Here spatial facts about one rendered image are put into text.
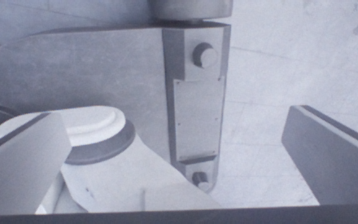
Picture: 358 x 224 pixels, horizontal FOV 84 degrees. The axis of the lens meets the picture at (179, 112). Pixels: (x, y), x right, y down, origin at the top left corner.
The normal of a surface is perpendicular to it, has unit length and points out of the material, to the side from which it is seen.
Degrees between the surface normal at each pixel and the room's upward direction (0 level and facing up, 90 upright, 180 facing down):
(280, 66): 0
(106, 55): 0
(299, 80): 0
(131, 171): 90
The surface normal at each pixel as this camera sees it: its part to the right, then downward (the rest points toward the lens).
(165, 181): -0.03, -0.88
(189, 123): 0.22, 0.46
